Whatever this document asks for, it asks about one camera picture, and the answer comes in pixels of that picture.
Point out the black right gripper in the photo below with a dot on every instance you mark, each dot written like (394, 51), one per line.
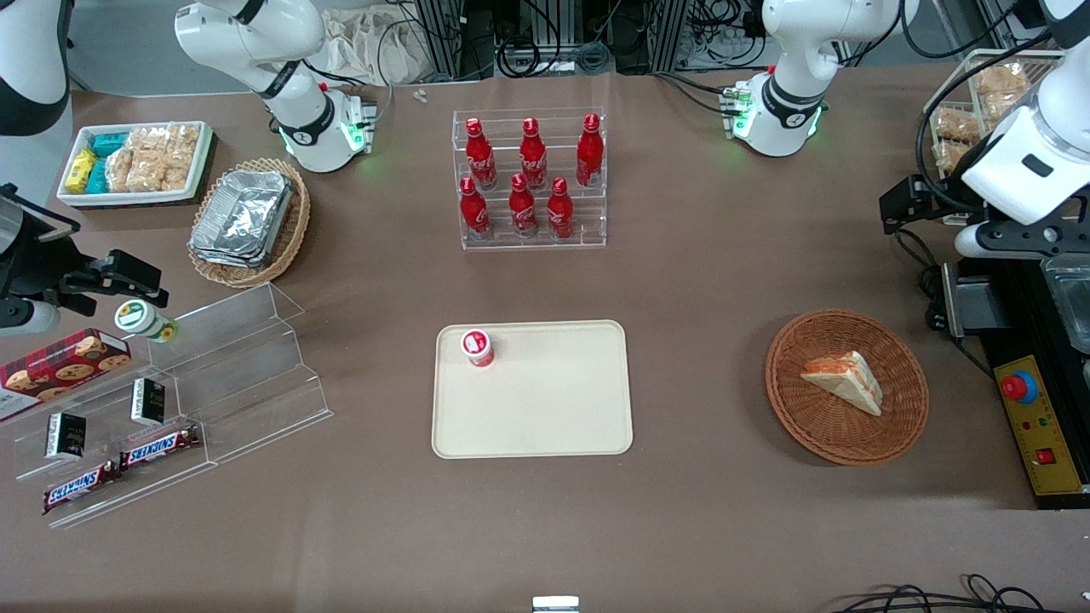
(36, 266)

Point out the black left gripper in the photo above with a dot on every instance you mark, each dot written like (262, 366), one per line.
(935, 205)

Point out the triangular sandwich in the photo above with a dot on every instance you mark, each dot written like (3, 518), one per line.
(847, 383)

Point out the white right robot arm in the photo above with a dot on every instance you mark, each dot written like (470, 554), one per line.
(255, 34)

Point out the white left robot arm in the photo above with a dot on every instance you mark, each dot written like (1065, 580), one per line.
(788, 34)

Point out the white rectangular snack tray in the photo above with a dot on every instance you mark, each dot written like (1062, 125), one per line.
(128, 197)

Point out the aluminium foil tray stack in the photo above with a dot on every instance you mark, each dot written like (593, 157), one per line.
(243, 217)

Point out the light wicker basket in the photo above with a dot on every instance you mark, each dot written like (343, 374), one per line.
(289, 238)

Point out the brown wicker basket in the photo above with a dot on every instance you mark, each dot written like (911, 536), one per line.
(817, 426)

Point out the cream plastic tray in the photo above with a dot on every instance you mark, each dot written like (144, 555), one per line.
(545, 400)

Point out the green white lidded cup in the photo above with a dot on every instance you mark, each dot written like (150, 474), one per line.
(140, 319)

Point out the fried snack bag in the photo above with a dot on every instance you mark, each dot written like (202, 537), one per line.
(955, 123)
(1001, 79)
(949, 155)

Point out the teal snack packet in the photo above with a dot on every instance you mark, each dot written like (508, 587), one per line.
(98, 177)
(109, 143)

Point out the red cookie box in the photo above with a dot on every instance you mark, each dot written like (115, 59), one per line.
(60, 366)

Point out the rice cracker bag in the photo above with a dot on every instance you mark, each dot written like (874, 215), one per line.
(182, 153)
(121, 169)
(149, 157)

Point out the small black box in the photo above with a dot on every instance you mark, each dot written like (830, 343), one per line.
(148, 402)
(65, 436)

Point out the clear acrylic stepped shelf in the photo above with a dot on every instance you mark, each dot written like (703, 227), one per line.
(102, 400)
(255, 375)

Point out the grey metal box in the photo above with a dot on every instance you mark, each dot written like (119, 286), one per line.
(975, 302)

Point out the yellow snack packet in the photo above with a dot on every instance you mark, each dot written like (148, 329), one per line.
(81, 170)

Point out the Snickers chocolate bar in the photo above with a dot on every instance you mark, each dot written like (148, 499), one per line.
(160, 447)
(81, 487)

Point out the black appliance housing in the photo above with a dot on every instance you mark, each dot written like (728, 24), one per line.
(992, 340)

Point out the steel pan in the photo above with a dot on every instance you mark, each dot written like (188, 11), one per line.
(1075, 302)

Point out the red emergency stop button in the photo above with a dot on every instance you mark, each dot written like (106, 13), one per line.
(1018, 387)

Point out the yellow control panel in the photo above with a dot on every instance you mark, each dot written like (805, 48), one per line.
(1052, 443)

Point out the clear acrylic bottle rack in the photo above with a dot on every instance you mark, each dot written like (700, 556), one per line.
(588, 221)

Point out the red cola bottle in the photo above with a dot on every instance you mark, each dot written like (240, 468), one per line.
(523, 209)
(480, 157)
(559, 211)
(533, 157)
(589, 153)
(473, 209)

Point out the beige cloth bag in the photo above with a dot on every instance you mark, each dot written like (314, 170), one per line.
(366, 47)

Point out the red cup with white lid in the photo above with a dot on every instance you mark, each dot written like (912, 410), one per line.
(478, 347)

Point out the white edge block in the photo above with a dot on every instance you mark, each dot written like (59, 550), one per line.
(555, 604)

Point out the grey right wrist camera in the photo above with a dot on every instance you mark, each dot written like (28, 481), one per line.
(25, 317)

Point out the aluminium frame post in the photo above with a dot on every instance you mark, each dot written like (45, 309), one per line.
(438, 38)

